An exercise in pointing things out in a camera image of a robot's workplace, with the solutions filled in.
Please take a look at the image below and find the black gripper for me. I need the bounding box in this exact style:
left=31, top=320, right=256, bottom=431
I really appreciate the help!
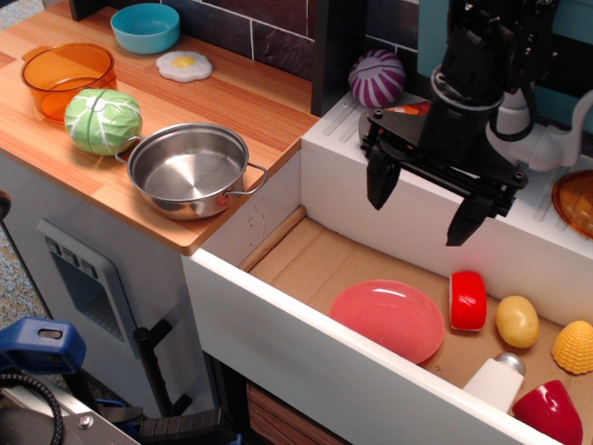
left=360, top=94, right=527, bottom=247

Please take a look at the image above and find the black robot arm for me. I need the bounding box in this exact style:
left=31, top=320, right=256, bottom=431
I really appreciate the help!
left=361, top=1, right=558, bottom=247

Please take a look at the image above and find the red toy can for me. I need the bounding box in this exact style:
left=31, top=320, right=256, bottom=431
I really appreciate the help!
left=449, top=271, right=487, bottom=332

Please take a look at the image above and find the stainless steel pot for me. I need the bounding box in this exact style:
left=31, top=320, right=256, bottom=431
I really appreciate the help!
left=115, top=122, right=269, bottom=221

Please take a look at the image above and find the orange transparent plastic pot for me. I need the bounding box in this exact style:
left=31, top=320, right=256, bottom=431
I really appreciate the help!
left=20, top=43, right=118, bottom=123

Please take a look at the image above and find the orange toy package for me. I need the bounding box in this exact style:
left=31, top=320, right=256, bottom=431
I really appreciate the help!
left=384, top=101, right=431, bottom=116

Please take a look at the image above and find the pink plastic plate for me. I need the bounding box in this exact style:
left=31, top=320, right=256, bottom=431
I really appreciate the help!
left=330, top=279, right=445, bottom=364

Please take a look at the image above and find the purple toy cabbage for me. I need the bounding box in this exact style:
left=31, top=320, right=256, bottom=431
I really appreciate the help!
left=348, top=49, right=407, bottom=108

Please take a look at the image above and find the white toy faucet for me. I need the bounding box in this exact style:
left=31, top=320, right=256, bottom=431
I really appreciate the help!
left=486, top=91, right=592, bottom=172

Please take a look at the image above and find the orange transparent lid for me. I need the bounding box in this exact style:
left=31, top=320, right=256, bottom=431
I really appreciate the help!
left=551, top=170, right=592, bottom=239

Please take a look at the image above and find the yellow toy potato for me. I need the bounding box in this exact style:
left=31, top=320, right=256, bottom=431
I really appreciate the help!
left=495, top=296, right=539, bottom=349

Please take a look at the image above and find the white salt shaker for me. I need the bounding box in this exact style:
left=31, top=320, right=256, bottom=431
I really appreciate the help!
left=462, top=352, right=526, bottom=413

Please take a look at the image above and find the yellow toy corn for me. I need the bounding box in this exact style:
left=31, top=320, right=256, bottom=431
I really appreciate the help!
left=551, top=321, right=592, bottom=375

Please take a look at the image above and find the red toy pepper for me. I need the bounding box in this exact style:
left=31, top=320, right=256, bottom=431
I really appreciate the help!
left=511, top=380, right=584, bottom=445

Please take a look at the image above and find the toy fried egg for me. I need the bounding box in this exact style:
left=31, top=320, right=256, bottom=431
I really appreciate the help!
left=156, top=51, right=213, bottom=83

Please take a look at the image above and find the teal plastic bowl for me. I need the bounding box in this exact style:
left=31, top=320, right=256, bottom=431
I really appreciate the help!
left=110, top=3, right=181, bottom=55

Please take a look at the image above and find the green toy cabbage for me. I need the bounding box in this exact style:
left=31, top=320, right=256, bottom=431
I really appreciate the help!
left=64, top=89, right=143, bottom=156

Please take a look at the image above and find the grey toy oven door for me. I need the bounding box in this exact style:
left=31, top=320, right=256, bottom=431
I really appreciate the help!
left=37, top=220, right=138, bottom=360

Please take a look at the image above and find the blue clamp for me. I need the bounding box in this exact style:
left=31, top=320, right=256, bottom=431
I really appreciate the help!
left=1, top=317, right=86, bottom=375

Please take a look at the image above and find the black oven handle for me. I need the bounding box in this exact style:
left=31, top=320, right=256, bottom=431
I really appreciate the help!
left=132, top=319, right=192, bottom=417

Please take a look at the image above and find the black braided cable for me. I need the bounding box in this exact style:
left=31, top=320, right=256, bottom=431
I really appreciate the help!
left=0, top=373, right=65, bottom=445

